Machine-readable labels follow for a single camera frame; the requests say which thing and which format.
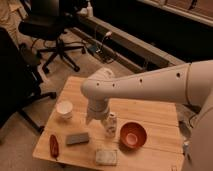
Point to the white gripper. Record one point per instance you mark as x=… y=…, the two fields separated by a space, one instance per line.
x=98 y=110

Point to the small clear plastic bottle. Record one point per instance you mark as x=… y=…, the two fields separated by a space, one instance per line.
x=111 y=125

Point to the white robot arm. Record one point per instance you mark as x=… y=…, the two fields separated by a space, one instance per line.
x=189 y=83

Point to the white spray bottle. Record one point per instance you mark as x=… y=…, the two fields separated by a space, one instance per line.
x=89 y=9

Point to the grey rectangular sponge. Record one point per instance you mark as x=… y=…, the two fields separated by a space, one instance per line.
x=77 y=138

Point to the white paper cup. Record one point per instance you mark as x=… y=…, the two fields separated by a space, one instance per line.
x=64 y=109

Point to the beige rectangular sponge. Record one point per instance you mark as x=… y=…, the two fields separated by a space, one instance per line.
x=106 y=157

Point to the red bowl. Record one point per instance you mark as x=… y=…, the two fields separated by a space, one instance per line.
x=133 y=135

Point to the red chip bag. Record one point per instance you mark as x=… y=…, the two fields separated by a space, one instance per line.
x=54 y=147

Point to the black power strip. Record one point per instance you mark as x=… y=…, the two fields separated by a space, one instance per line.
x=94 y=49

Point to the black office chair left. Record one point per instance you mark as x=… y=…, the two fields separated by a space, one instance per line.
x=19 y=87

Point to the black office chair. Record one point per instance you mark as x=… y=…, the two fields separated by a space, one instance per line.
x=47 y=20
x=19 y=87

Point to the black office chair back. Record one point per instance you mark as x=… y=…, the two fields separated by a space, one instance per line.
x=47 y=20

